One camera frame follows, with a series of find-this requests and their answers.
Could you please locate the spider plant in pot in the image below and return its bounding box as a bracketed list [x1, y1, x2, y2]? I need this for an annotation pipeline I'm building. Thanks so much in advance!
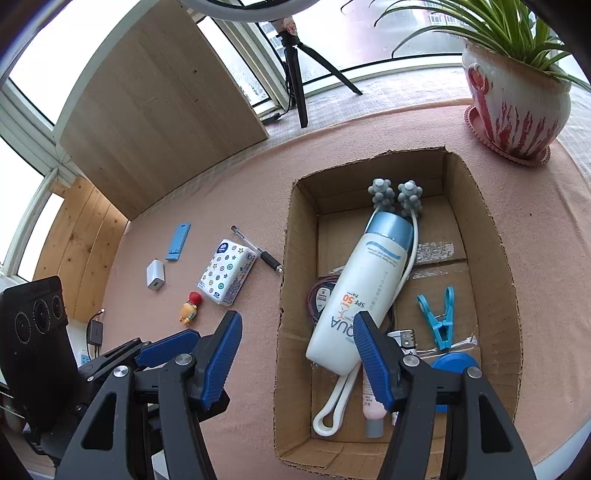
[380, 0, 590, 166]

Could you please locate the cardboard box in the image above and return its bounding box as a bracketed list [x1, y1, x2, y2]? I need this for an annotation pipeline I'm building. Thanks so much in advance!
[274, 148, 522, 479]

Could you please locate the blue phone stand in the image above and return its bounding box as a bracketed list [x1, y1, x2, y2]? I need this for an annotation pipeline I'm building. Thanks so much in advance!
[165, 223, 191, 261]

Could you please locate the dark red hair tie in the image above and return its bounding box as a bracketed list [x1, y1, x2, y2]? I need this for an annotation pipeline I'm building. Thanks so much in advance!
[305, 275, 343, 324]

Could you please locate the white ring light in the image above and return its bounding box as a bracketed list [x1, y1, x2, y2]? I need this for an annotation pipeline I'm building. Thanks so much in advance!
[181, 0, 318, 23]

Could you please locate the clear correction tape dispenser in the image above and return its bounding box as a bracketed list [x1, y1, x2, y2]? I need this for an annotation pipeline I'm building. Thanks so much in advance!
[315, 284, 335, 314]

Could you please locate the pine wood side board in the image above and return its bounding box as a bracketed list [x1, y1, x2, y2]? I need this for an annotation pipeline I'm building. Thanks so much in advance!
[33, 177, 128, 323]

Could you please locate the pink white tube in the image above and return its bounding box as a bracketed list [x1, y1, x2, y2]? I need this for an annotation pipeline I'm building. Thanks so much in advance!
[362, 371, 387, 439]

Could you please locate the black tripod stand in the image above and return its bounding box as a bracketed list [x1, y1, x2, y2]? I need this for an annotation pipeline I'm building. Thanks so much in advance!
[263, 17, 363, 128]

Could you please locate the black pen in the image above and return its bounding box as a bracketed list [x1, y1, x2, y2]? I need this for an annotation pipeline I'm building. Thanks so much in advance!
[231, 225, 283, 276]

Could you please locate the blue round lid tin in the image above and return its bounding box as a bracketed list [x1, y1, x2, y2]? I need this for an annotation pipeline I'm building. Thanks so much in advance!
[431, 352, 480, 413]

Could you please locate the small red figurine toy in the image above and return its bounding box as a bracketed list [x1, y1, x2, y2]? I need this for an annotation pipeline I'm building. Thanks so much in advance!
[179, 291, 202, 326]

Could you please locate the light wood headboard panel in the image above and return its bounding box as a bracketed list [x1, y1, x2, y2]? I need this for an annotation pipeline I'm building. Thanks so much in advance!
[55, 1, 267, 219]

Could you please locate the light blue clothes peg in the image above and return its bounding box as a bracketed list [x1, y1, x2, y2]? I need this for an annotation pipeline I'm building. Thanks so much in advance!
[417, 286, 455, 351]

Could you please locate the black power adapter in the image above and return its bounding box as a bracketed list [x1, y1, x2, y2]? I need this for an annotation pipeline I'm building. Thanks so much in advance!
[86, 308, 105, 358]

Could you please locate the white roller massager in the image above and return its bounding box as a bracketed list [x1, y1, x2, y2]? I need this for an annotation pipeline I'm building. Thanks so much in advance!
[312, 178, 423, 437]

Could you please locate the white blue sunscreen bottle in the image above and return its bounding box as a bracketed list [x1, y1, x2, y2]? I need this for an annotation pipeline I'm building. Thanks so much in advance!
[305, 211, 414, 376]

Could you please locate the white usb wall charger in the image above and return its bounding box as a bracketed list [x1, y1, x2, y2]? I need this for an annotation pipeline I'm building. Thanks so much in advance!
[146, 259, 165, 291]

